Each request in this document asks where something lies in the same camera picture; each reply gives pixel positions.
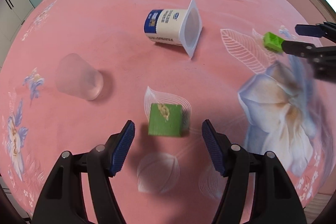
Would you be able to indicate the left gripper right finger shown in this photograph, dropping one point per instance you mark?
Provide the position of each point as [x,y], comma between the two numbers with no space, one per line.
[262,178]

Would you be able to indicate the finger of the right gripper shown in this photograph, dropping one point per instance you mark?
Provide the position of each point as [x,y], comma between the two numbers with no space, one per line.
[322,56]
[322,30]

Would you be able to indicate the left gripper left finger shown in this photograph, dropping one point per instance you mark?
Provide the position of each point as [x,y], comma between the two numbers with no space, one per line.
[79,184]

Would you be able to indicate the light green block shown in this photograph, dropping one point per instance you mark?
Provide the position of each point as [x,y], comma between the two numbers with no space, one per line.
[273,42]

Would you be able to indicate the clear plastic cup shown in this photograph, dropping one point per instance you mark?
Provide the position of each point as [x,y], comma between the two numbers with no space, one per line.
[75,77]

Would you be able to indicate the dark green block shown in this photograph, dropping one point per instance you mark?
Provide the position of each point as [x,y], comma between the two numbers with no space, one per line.
[168,120]

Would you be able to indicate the white yogurt cup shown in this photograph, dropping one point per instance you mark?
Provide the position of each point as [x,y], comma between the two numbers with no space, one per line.
[178,27]

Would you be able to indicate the pink floral bed quilt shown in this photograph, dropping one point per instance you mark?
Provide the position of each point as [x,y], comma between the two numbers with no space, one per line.
[260,100]

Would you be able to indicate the white wardrobe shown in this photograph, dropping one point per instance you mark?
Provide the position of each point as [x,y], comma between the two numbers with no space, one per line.
[13,15]

